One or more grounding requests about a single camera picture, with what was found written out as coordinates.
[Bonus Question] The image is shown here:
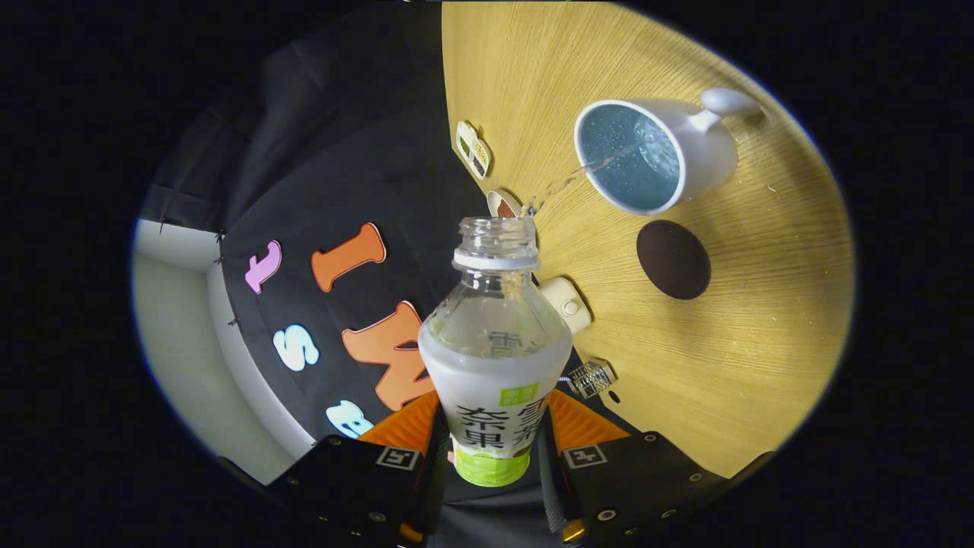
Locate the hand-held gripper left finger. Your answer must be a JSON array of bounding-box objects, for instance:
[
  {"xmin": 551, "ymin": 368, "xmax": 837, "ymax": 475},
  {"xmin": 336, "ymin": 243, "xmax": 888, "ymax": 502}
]
[{"xmin": 259, "ymin": 390, "xmax": 450, "ymax": 545}]

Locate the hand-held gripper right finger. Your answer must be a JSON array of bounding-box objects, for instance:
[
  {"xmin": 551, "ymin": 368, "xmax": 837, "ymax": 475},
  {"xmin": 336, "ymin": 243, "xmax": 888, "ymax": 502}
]
[{"xmin": 536, "ymin": 389, "xmax": 775, "ymax": 543}]

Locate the clear juice bottle white label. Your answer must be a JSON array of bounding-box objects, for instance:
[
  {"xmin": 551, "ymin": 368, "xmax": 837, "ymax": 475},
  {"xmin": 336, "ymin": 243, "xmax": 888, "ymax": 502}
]
[{"xmin": 418, "ymin": 216, "xmax": 574, "ymax": 488}]

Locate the dark brown round coaster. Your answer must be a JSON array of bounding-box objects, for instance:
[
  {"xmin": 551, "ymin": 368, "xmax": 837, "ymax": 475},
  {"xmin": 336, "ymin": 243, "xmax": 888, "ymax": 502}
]
[{"xmin": 636, "ymin": 220, "xmax": 712, "ymax": 301}]

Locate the white cup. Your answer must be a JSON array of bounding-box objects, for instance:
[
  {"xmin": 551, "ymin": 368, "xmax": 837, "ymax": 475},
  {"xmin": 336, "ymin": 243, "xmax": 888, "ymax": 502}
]
[{"xmin": 574, "ymin": 88, "xmax": 764, "ymax": 216}]

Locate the white toaster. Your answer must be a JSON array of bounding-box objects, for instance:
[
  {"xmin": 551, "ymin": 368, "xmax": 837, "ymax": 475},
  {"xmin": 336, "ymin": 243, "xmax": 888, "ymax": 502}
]
[{"xmin": 536, "ymin": 277, "xmax": 593, "ymax": 336}]

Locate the wooden table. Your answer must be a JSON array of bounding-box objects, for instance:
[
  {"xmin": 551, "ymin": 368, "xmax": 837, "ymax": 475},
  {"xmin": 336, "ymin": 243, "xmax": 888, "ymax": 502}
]
[{"xmin": 441, "ymin": 0, "xmax": 855, "ymax": 479}]

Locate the round plate with red food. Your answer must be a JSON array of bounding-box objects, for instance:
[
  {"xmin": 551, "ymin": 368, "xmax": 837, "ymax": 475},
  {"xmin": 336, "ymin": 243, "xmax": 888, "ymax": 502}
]
[{"xmin": 486, "ymin": 190, "xmax": 524, "ymax": 219}]

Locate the white divided dish with grains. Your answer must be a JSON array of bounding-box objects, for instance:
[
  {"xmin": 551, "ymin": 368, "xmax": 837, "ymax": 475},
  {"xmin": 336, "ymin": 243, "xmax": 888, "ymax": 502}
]
[{"xmin": 456, "ymin": 120, "xmax": 492, "ymax": 181}]

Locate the black backdrop cloth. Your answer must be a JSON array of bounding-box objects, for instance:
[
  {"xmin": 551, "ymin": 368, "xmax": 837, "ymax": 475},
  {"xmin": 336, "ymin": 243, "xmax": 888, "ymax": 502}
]
[{"xmin": 141, "ymin": 0, "xmax": 648, "ymax": 548}]

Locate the wire mesh utensil holder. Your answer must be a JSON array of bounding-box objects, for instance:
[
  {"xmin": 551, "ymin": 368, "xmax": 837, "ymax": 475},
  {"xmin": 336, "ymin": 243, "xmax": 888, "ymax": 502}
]
[{"xmin": 567, "ymin": 359, "xmax": 617, "ymax": 400}]

